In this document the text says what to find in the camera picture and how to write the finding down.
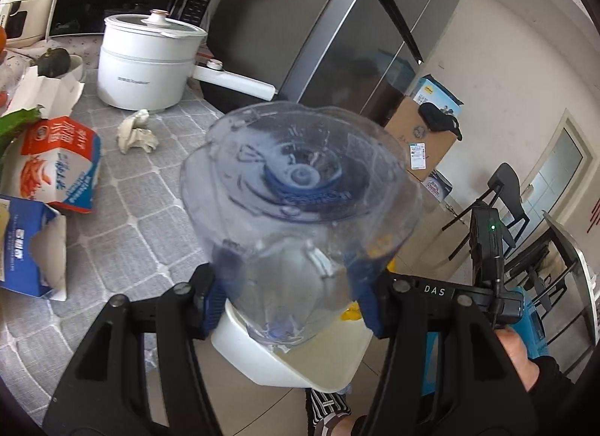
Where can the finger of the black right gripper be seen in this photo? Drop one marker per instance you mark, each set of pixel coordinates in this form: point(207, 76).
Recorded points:
point(437, 292)

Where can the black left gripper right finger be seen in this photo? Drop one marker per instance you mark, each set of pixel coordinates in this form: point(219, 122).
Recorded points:
point(445, 371)

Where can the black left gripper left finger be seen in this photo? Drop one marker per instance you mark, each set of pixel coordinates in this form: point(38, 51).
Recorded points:
point(103, 390)

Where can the clear plastic water bottle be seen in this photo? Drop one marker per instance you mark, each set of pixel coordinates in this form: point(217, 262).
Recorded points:
point(299, 210)

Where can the red white blue carton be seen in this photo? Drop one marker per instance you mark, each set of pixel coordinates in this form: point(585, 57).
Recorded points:
point(57, 162)

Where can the green snack wrapper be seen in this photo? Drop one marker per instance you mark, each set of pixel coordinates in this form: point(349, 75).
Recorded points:
point(13, 124)

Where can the yellow snack wrapper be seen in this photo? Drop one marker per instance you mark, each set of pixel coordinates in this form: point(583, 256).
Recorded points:
point(352, 313)

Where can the white plastic trash bin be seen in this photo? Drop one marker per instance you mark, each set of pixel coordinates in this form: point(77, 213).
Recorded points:
point(327, 363)

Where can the person's right hand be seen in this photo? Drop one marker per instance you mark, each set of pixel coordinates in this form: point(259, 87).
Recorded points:
point(527, 370)

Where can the small white blue box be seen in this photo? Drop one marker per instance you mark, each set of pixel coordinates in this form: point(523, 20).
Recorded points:
point(438, 185)

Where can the upper cardboard box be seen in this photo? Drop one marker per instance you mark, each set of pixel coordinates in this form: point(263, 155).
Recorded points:
point(425, 148)

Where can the black pouch on box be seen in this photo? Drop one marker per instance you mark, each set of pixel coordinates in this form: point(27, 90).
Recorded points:
point(438, 121)

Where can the blue white product box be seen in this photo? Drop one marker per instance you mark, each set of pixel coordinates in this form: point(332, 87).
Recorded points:
point(429, 90)

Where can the grey checked tablecloth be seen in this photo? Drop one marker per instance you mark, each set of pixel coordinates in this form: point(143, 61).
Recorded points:
point(136, 240)

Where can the blue white torn box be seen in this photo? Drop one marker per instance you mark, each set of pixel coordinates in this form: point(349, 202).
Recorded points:
point(33, 249)

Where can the dark grey refrigerator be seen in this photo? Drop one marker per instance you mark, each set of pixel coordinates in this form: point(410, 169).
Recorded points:
point(360, 55)

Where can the crumpled white paper tissue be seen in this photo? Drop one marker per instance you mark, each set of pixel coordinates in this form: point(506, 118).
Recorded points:
point(132, 133)

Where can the dark green squash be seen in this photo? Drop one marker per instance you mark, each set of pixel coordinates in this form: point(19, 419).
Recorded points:
point(54, 62)

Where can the white electric cooking pot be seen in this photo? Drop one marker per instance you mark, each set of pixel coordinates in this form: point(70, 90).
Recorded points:
point(145, 62)

